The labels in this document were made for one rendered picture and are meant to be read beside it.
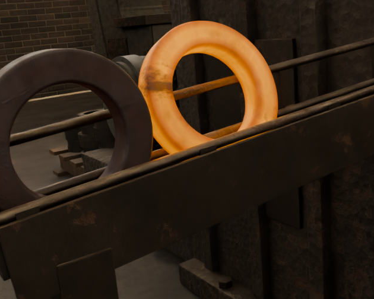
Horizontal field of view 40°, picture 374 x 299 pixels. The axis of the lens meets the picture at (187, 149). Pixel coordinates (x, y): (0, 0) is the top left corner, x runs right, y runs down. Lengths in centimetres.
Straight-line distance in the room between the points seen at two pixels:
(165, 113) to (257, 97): 14
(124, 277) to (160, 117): 118
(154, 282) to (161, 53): 115
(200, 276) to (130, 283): 27
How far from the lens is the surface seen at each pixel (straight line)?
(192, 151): 57
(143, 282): 168
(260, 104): 67
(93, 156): 231
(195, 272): 155
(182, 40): 64
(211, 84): 68
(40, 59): 51
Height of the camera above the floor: 78
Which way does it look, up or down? 14 degrees down
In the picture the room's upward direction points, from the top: 5 degrees counter-clockwise
